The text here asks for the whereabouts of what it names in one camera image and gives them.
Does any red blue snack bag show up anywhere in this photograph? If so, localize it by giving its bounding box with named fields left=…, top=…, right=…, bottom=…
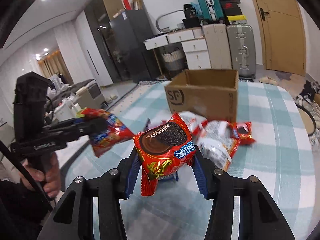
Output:
left=76, top=108, right=135, bottom=158

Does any red oreo snack pack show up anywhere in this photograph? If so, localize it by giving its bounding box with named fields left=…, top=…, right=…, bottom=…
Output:
left=133, top=113, right=196, bottom=197

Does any white red noodle snack bag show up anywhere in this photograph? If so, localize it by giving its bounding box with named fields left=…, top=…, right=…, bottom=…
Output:
left=196, top=121, right=240, bottom=171

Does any small red cookie pack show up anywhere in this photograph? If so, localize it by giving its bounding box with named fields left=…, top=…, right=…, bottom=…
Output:
left=229, top=122, right=255, bottom=145

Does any white red small snack pack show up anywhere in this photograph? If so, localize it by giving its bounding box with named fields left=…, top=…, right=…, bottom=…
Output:
left=178, top=111, right=208, bottom=137

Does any person's left hand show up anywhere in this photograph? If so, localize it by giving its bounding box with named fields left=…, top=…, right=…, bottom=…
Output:
left=23, top=152, right=61, bottom=198

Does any teal white checked tablecloth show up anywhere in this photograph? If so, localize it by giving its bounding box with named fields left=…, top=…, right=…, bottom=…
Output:
left=58, top=81, right=319, bottom=239

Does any dark fridge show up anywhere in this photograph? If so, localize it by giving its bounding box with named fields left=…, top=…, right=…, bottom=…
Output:
left=110, top=9, right=161, bottom=83

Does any woven laundry basket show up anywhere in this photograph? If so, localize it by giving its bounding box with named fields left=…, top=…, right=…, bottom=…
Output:
left=162, top=47, right=185, bottom=78

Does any round wooden stool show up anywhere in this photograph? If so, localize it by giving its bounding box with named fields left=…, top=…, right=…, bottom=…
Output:
left=296, top=104, right=316, bottom=137

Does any dark glass cabinet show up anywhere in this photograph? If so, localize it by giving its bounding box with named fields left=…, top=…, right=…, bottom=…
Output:
left=85, top=0, right=130, bottom=83

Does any brown SF cardboard box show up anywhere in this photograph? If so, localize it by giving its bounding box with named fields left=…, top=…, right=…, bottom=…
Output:
left=164, top=69, right=239, bottom=122

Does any round mirror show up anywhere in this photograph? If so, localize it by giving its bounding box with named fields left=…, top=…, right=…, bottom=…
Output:
left=155, top=9, right=185, bottom=33

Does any white drawer desk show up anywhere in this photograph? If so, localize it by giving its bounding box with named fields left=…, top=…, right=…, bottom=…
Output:
left=144, top=27, right=211, bottom=70

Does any beige suitcase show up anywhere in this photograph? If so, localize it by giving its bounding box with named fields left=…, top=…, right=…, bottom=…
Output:
left=202, top=23, right=232, bottom=69

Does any teal suitcase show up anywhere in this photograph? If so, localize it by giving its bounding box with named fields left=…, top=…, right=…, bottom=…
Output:
left=198, top=0, right=225, bottom=23

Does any silver suitcase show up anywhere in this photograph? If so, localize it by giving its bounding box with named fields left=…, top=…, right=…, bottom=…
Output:
left=227, top=24, right=257, bottom=79

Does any black shoe boxes stack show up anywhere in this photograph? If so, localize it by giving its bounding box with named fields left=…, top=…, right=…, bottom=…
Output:
left=219, top=0, right=247, bottom=25

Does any wooden door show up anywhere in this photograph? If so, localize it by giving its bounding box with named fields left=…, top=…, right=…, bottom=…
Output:
left=253, top=0, right=306, bottom=76

